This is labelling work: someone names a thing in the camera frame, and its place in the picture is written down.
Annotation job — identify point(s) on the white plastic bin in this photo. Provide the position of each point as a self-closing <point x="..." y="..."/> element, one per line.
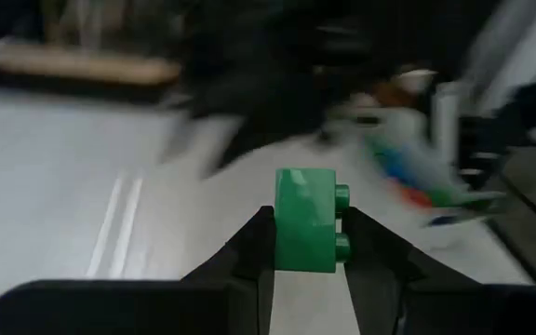
<point x="417" y="139"/>

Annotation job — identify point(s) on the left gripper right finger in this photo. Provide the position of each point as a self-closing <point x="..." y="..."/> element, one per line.
<point x="379" y="279"/>

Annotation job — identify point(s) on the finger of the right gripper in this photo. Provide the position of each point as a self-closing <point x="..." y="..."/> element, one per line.
<point x="231" y="149"/>

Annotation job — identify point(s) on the small green block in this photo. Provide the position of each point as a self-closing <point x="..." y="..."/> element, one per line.
<point x="305" y="218"/>

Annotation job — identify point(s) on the small orange block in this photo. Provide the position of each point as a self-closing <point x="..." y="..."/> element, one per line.
<point x="414" y="196"/>

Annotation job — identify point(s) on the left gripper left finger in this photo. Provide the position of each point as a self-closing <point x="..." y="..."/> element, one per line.
<point x="245" y="279"/>

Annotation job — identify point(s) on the small blue brick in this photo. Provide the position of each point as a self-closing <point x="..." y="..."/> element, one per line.
<point x="400" y="167"/>

